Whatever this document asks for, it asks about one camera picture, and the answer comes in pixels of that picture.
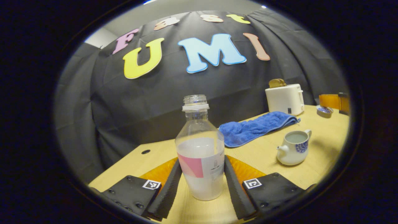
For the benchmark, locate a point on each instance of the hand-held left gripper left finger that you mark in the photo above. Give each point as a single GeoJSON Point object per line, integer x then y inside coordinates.
{"type": "Point", "coordinates": [168, 193]}

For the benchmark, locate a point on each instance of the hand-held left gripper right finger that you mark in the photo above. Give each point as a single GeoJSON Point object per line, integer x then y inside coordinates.
{"type": "Point", "coordinates": [238, 196]}

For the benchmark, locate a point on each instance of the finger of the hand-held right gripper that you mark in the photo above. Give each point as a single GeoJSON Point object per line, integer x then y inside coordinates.
{"type": "Point", "coordinates": [343, 104]}

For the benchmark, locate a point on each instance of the clear plastic water bottle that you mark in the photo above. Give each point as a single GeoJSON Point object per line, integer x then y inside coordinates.
{"type": "Point", "coordinates": [200, 155]}

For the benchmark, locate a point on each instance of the white blue-patterned teacup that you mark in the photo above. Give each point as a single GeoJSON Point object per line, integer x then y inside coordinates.
{"type": "Point", "coordinates": [292, 154]}

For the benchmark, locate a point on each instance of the white toaster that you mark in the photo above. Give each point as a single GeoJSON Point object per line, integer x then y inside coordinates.
{"type": "Point", "coordinates": [284, 99]}

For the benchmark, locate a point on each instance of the brown bread slice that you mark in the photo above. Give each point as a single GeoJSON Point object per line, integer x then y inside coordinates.
{"type": "Point", "coordinates": [282, 82]}
{"type": "Point", "coordinates": [274, 83]}

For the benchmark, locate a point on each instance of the blue towel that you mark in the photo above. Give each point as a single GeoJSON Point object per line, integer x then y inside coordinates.
{"type": "Point", "coordinates": [252, 129]}

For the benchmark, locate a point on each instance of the black backdrop cloth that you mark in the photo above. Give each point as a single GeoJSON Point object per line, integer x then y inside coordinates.
{"type": "Point", "coordinates": [155, 102]}

